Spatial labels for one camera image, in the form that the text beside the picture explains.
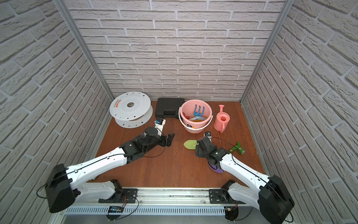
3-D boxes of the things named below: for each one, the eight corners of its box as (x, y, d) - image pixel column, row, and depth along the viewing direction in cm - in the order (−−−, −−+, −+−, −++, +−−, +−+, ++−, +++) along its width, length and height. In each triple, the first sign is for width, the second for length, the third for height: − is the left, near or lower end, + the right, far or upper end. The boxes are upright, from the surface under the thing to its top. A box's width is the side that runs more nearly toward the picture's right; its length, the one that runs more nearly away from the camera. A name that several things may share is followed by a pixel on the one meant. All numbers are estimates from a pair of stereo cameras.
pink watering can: (212, 131, 102) (215, 122, 93) (217, 113, 113) (220, 104, 104) (224, 135, 100) (228, 126, 91) (227, 116, 111) (231, 107, 102)
